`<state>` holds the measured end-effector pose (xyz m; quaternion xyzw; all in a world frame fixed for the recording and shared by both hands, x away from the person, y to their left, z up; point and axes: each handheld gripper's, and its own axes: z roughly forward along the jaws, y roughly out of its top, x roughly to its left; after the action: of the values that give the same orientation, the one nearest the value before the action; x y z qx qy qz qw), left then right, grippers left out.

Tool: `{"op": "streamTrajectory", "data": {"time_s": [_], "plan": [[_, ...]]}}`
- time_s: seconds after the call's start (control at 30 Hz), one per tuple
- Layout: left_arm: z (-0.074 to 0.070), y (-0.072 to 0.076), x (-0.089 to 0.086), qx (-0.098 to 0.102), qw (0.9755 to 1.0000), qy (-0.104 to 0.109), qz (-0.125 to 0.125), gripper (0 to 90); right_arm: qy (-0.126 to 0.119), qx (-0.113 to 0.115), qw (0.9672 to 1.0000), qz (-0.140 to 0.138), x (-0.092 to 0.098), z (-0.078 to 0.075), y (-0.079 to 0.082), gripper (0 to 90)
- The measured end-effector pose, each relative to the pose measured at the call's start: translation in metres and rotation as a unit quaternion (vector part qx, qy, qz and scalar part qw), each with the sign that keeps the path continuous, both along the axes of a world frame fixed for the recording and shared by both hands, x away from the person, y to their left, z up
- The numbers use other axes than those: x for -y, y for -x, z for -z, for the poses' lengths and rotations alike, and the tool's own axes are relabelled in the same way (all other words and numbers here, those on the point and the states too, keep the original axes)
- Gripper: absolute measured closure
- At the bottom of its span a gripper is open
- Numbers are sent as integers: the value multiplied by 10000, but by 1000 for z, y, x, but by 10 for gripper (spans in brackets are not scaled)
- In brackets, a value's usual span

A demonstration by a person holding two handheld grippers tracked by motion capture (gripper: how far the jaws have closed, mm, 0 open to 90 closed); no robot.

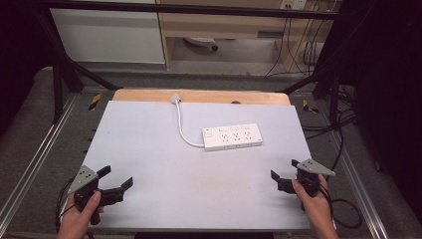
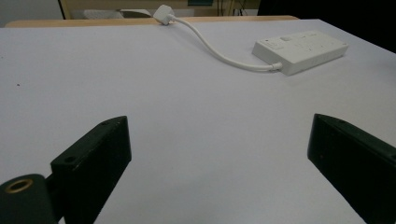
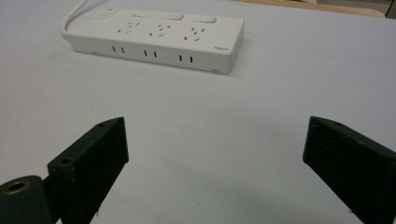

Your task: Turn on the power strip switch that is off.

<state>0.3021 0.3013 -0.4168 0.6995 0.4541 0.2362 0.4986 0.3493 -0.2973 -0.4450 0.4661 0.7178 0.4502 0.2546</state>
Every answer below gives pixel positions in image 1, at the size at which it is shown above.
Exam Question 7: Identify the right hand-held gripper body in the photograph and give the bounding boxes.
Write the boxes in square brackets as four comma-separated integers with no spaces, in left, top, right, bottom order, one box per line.
[277,158,336,197]

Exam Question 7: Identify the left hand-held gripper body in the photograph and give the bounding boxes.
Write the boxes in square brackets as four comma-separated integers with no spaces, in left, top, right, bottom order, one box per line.
[68,164,126,226]

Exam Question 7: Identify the white power strip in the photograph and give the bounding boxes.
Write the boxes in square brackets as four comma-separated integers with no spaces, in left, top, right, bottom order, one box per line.
[183,36,220,52]
[201,122,264,152]

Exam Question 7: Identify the person's right hand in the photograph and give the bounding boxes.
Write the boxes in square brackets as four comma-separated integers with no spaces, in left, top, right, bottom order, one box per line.
[292,174,336,231]

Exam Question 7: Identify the person's left hand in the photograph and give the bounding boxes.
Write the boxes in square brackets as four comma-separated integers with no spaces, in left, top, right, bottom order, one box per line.
[57,190,105,239]

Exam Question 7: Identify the white table mat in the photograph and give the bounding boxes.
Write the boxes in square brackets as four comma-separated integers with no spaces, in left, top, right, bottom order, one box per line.
[80,100,314,232]

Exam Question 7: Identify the black metal stand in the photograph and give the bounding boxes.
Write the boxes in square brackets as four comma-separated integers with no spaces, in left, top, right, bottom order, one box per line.
[281,64,343,128]
[34,8,123,124]

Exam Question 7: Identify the black curtain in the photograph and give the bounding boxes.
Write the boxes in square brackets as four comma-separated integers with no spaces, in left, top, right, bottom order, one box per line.
[331,0,422,225]
[0,0,56,135]

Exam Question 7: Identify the wooden table board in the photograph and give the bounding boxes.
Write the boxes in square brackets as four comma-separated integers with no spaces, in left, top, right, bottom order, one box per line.
[111,88,292,107]

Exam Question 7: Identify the white cabinet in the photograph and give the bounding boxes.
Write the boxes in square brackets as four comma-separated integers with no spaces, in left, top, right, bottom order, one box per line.
[49,7,166,65]

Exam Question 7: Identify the wooden desk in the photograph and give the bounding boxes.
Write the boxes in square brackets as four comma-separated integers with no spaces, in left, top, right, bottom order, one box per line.
[154,0,336,72]

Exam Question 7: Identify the white power strip under desk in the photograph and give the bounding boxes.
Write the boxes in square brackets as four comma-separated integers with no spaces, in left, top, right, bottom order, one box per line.
[183,36,220,52]

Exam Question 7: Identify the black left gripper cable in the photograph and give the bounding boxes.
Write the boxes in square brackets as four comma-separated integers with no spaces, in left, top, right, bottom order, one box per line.
[54,176,78,234]

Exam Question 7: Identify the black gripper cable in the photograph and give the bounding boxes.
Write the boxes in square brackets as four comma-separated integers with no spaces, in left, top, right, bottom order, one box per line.
[54,176,78,234]
[317,181,363,230]

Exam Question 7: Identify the black floor cables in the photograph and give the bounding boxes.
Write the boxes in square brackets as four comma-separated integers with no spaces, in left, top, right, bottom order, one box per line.
[300,85,358,174]

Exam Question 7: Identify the aluminium rail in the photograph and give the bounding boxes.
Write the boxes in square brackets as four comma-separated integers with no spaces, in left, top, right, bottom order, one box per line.
[330,130,390,239]
[0,94,80,227]

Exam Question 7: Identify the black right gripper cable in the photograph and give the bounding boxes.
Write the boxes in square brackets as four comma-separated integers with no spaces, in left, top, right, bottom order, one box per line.
[317,181,363,230]

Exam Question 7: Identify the white power strip cable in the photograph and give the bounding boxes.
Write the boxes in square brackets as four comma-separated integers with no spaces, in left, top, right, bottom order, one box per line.
[175,100,206,149]

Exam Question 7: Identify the hanging black cables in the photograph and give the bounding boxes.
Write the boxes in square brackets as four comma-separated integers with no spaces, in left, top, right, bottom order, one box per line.
[264,16,321,78]

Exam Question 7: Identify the white wall outlet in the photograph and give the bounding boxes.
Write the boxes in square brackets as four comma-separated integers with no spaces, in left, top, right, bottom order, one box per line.
[279,0,309,11]

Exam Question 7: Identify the black metal frame bar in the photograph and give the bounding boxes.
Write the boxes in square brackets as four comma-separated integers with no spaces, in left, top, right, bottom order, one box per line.
[41,0,340,20]

